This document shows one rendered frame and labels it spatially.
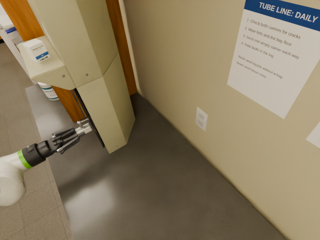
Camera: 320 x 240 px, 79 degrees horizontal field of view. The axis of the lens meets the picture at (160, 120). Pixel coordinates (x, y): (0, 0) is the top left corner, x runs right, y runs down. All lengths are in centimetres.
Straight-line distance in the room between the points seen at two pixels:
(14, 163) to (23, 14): 63
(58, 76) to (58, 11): 21
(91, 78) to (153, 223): 66
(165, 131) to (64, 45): 71
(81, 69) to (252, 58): 57
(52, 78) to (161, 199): 68
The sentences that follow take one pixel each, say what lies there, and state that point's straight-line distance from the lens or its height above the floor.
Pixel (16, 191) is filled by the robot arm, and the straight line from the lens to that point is 94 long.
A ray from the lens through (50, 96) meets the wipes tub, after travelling 164.
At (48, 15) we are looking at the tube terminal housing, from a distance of 72.
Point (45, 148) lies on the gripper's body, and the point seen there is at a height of 117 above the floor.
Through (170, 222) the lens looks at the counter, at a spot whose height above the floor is 94.
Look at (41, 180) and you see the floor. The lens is 250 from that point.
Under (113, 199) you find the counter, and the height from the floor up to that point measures 94.
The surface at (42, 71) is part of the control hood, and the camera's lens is 78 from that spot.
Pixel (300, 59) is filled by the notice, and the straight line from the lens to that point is 56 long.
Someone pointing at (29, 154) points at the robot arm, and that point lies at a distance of 101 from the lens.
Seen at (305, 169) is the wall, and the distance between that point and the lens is 73.
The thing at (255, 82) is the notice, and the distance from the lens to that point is 65.
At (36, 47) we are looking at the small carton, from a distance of 83.
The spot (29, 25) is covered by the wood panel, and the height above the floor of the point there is 155.
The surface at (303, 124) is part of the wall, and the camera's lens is 63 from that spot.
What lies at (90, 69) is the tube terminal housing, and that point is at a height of 146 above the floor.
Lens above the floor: 185
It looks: 48 degrees down
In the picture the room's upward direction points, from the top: 6 degrees counter-clockwise
